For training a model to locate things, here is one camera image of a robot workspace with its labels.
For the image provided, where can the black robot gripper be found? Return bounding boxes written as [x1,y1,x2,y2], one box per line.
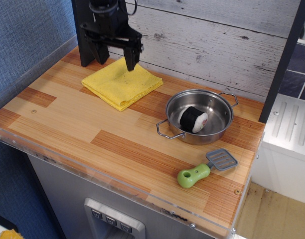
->
[81,0,144,71]

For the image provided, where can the yellow table cloth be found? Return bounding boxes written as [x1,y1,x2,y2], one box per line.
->
[81,57,163,112]

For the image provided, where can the clear acrylic table edge guard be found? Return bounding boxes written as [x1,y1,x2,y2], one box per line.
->
[0,118,264,239]

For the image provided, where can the plush sushi roll toy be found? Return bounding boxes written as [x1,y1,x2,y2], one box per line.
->
[177,106,208,133]

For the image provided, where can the green grey toy spatula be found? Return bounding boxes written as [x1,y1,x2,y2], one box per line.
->
[177,148,238,188]

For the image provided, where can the silver dispenser button panel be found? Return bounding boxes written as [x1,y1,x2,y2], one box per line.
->
[84,198,146,239]

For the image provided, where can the white grooved side counter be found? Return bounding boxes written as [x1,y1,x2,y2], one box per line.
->
[251,94,305,203]

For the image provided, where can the yellow object bottom left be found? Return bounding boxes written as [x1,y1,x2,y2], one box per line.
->
[0,230,24,239]

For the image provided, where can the dark grey left post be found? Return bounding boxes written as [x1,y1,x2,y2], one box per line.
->
[71,0,95,67]

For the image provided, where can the dark grey post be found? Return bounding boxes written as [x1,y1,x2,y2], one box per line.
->
[259,0,305,123]
[71,0,95,67]

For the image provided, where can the dark grey right post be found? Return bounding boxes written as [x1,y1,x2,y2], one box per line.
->
[259,0,305,123]

